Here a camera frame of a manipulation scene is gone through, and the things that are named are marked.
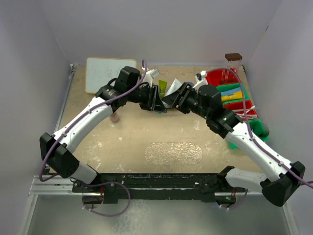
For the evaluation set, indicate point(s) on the yellow toothpaste tube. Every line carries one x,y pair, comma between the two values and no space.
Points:
231,96

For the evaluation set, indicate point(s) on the white grey toothpaste tube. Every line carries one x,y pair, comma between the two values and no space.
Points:
174,87

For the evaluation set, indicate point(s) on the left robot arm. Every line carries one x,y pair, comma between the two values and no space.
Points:
130,86

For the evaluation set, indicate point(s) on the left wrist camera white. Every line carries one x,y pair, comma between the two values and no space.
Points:
150,75

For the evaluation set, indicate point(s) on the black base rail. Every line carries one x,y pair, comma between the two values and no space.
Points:
205,187

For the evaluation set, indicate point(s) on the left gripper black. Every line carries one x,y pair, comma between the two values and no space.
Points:
158,105

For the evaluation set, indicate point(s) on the green bin cups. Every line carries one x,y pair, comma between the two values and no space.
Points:
260,129

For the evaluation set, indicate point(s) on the clear jar brown lid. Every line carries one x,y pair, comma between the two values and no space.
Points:
233,62

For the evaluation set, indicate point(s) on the pink cap bottle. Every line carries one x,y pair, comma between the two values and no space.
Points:
114,117

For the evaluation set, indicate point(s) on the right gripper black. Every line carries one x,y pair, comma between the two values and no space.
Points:
175,100

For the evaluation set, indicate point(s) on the small whiteboard wooden frame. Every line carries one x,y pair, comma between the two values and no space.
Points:
100,70

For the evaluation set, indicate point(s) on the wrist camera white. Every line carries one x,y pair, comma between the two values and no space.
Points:
150,75
201,78

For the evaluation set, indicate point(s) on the textured clear oval mat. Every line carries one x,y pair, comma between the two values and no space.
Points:
173,153

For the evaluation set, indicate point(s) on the white toothbrush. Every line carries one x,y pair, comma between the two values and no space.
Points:
249,112

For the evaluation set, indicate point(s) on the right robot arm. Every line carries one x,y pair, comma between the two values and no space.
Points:
279,179

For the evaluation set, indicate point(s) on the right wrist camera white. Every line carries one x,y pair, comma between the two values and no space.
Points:
201,78

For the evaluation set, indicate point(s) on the red bin far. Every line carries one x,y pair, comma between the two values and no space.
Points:
220,77

